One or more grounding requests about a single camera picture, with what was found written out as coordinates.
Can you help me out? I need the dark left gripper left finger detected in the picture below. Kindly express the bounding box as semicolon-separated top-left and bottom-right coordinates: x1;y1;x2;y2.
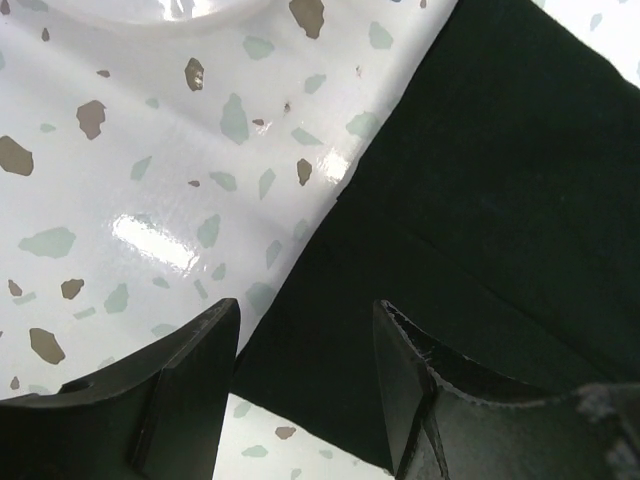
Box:
1;298;240;479

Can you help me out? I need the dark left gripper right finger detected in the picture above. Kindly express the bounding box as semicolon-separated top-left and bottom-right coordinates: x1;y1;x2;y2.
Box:
373;301;639;479

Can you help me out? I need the black t shirt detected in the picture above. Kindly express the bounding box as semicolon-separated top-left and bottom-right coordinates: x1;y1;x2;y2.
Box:
232;1;639;468

